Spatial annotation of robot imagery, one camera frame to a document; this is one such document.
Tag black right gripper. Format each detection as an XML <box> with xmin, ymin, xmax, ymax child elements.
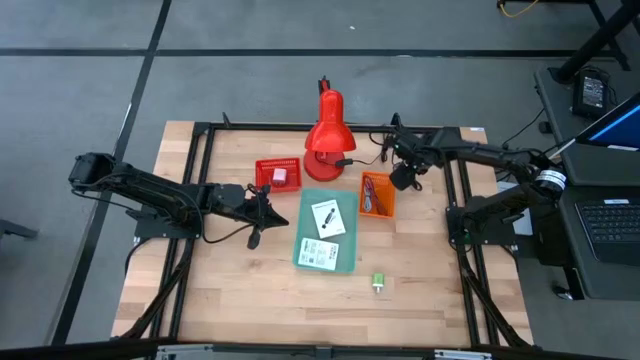
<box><xmin>389</xmin><ymin>128</ymin><xmax>444</xmax><ymax>192</ymax></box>

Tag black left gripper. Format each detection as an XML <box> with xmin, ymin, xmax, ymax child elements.
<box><xmin>209</xmin><ymin>183</ymin><xmax>290</xmax><ymax>250</ymax></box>

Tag white card with black print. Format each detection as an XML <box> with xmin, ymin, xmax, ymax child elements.
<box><xmin>310</xmin><ymin>198</ymin><xmax>347</xmax><ymax>240</ymax></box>

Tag white box with barcode label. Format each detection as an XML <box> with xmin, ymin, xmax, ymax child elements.
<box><xmin>297</xmin><ymin>237</ymin><xmax>340</xmax><ymax>272</ymax></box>

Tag teal translucent plastic bin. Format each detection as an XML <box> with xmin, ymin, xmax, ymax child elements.
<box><xmin>291</xmin><ymin>188</ymin><xmax>360</xmax><ymax>275</ymax></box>

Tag red plastic basket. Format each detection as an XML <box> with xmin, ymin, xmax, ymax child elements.
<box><xmin>254</xmin><ymin>157</ymin><xmax>304</xmax><ymax>194</ymax></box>

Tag orange plastic basket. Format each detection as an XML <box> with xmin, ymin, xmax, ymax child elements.
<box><xmin>358</xmin><ymin>171</ymin><xmax>397</xmax><ymax>220</ymax></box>

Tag red desk lamp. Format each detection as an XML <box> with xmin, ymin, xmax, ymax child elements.
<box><xmin>302</xmin><ymin>75</ymin><xmax>358</xmax><ymax>182</ymax></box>

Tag white paper sheet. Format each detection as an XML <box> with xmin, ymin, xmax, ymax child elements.
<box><xmin>497</xmin><ymin>180</ymin><xmax>534</xmax><ymax>236</ymax></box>

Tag dark grey side desk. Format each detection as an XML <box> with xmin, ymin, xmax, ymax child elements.
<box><xmin>532</xmin><ymin>64</ymin><xmax>640</xmax><ymax>301</ymax></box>

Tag black power adapter brick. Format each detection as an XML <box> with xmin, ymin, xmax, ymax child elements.
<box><xmin>571</xmin><ymin>68</ymin><xmax>612</xmax><ymax>120</ymax></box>

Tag computer monitor with blue screen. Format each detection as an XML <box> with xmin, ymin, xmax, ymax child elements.
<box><xmin>574</xmin><ymin>91</ymin><xmax>640</xmax><ymax>152</ymax></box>

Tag black laptop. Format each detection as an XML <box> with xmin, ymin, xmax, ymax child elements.
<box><xmin>574</xmin><ymin>196</ymin><xmax>640</xmax><ymax>266</ymax></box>

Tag dark chair base leg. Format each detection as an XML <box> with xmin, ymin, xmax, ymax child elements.
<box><xmin>0</xmin><ymin>218</ymin><xmax>40</xmax><ymax>242</ymax></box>

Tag black crossbar with silver brackets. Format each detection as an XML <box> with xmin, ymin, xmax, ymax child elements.
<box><xmin>0</xmin><ymin>338</ymin><xmax>640</xmax><ymax>360</ymax></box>

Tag black lamp power cord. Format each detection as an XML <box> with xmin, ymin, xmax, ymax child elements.
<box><xmin>333</xmin><ymin>130</ymin><xmax>401</xmax><ymax>169</ymax></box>

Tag black aluminium table frame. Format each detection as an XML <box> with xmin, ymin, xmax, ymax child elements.
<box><xmin>110</xmin><ymin>112</ymin><xmax>535</xmax><ymax>351</ymax></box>

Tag black diagonal stand post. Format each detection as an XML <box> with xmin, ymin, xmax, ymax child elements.
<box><xmin>549</xmin><ymin>0</ymin><xmax>640</xmax><ymax>85</ymax></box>

